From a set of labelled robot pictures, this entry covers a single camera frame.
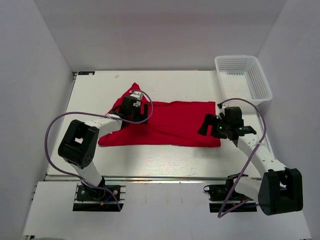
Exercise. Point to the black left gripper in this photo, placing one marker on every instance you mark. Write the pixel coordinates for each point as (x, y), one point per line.
(141, 117)

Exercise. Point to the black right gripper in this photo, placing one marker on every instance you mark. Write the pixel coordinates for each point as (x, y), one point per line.
(210, 119)

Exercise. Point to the red t shirt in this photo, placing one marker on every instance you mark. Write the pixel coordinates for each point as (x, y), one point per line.
(172, 123)

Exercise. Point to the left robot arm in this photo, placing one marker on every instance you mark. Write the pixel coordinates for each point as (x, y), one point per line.
(79, 143)

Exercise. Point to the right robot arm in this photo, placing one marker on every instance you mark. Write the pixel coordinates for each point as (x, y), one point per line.
(280, 189)

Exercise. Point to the white plastic mesh basket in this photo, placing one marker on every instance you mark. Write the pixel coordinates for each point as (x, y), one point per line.
(242, 76)

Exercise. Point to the small label sticker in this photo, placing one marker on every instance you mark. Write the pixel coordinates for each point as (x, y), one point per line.
(86, 73)

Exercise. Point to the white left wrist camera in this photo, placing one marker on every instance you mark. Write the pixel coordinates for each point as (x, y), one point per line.
(137, 94)

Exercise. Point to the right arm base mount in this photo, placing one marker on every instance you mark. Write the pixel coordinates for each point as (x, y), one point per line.
(218, 192)

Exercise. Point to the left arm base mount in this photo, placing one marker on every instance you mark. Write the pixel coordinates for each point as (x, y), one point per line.
(88, 199)

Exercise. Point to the aluminium table edge rail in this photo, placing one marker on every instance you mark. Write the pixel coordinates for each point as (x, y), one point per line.
(161, 179)

